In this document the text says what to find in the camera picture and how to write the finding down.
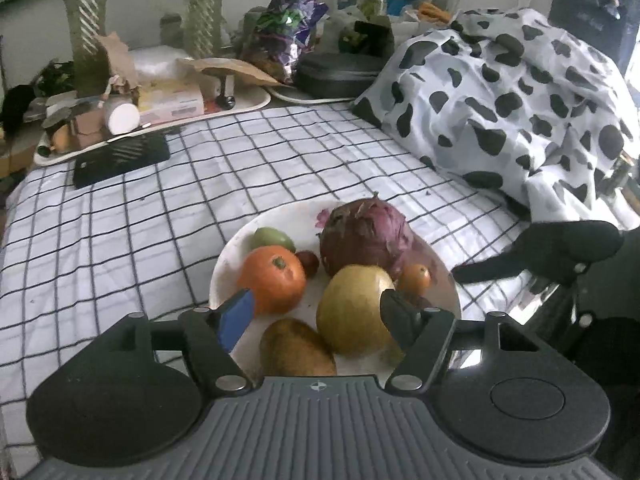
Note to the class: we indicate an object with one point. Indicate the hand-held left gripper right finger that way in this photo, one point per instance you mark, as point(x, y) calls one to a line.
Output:
point(400, 316)

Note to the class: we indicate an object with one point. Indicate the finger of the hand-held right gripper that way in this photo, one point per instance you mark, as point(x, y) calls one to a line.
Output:
point(490, 267)

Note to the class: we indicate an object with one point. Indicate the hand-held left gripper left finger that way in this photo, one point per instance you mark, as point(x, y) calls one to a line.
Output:
point(235, 317)

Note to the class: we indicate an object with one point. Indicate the small orange tangerine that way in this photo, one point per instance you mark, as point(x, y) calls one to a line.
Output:
point(415, 280)

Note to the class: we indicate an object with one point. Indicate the round yellow-brown pear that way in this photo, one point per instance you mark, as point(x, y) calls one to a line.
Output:
point(355, 310)

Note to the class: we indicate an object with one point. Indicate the brown kiwi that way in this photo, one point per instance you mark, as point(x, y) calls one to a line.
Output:
point(295, 355)

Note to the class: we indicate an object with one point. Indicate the white round plate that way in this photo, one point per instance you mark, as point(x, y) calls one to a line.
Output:
point(250, 232)

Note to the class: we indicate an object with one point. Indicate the small green fruit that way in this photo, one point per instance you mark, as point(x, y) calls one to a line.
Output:
point(272, 239)

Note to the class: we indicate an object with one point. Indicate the small red fruit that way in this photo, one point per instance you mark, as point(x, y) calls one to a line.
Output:
point(308, 262)

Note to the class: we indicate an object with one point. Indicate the large orange persimmon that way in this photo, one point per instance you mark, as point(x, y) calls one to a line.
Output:
point(272, 280)

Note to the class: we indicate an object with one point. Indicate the purple cabbage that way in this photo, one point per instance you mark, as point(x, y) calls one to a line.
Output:
point(367, 240)

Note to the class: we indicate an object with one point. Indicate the black white checked blanket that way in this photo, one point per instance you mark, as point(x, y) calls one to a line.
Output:
point(150, 235)

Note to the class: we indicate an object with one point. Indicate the cow print cloth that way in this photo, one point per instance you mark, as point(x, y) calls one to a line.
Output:
point(500, 110)

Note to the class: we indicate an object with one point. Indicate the black flat ribbed device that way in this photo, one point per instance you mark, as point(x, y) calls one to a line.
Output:
point(120, 160)

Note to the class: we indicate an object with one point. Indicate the white oval tray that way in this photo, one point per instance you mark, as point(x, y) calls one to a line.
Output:
point(240, 105)
point(300, 97)

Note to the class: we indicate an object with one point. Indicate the yellow flat box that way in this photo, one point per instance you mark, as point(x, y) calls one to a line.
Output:
point(170, 102)

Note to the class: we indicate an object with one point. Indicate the white cylinder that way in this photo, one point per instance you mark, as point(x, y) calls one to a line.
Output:
point(121, 119)

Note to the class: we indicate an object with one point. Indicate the small brown cardboard box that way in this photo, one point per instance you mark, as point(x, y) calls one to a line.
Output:
point(90, 127)

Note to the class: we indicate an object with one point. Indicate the dark screen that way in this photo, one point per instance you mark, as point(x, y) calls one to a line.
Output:
point(595, 5)

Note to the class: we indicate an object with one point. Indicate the grey zipper case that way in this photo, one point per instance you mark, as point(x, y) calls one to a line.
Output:
point(340, 72)

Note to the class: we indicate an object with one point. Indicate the brown paper envelope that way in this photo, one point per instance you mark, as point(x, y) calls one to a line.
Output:
point(235, 67)

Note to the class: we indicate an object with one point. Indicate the dark green bag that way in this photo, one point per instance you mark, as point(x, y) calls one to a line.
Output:
point(367, 37)

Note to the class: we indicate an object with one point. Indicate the white plastic bag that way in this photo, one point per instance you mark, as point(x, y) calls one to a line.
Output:
point(160, 62)

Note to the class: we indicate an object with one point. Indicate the crumpled brown paper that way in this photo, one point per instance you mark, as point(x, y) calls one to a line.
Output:
point(117, 60)

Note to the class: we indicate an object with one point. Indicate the purple foil bag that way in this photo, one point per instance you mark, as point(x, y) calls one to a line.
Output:
point(285, 35)

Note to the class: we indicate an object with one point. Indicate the glass vase middle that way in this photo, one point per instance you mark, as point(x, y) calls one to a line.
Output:
point(200, 10)

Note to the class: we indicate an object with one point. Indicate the glass vase left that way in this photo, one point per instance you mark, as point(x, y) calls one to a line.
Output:
point(87, 25)

